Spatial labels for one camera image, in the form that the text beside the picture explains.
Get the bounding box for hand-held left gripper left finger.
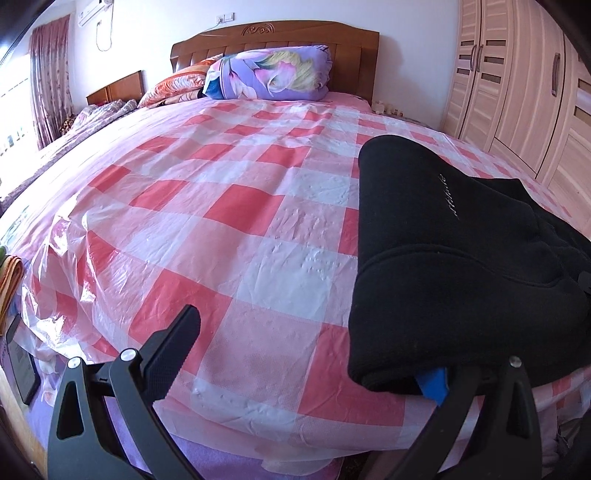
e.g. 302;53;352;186
47;305;204;480

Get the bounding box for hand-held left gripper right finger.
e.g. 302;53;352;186
360;355;546;480

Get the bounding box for black pants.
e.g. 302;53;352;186
347;135;591;397

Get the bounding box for lilac bed sheet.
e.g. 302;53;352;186
28;383;365;480

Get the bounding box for pink checked plastic sheet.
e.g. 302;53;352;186
0;96;591;446

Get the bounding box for black tablet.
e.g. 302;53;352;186
4;314;38;406

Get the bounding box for orange cloth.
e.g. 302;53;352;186
0;256;24;334

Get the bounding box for patterned purple bedspread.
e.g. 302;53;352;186
0;99;139;214

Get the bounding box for orange floral pillow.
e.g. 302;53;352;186
137;54;225;109

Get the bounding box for small wooden headboard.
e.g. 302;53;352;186
86;70;146;106

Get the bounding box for purple floral pillow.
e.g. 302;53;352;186
203;45;333;101

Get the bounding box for light wooden wardrobe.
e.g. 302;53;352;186
438;0;591;232

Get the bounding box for pink floral curtain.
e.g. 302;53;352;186
29;14;75;151

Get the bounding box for carved wooden bed headboard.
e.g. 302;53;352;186
171;21;380;104

